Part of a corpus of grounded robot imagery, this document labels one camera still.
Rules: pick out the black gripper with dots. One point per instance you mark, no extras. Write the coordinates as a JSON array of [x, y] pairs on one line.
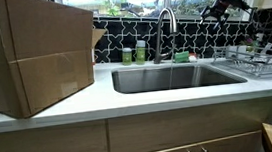
[[227, 2]]

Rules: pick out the brushed steel gooseneck faucet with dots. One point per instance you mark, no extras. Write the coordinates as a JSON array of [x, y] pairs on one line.
[[160, 33]]

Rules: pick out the red and white scrubber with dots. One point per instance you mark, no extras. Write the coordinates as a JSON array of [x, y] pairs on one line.
[[193, 58]]

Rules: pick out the green sponge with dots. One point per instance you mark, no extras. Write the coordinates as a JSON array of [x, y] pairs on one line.
[[181, 57]]

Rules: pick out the stainless steel sink basin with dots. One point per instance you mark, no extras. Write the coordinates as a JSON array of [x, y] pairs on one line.
[[163, 78]]

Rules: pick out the tall green soap bottle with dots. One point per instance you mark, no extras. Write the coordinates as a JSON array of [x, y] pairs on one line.
[[141, 53]]

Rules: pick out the short green soap bottle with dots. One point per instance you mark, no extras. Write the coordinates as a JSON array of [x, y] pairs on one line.
[[127, 56]]

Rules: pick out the wide wooden cabinet drawer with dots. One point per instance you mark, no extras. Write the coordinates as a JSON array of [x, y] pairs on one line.
[[188, 128]]

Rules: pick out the brown cardboard box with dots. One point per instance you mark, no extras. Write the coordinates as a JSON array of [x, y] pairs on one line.
[[33, 52]]

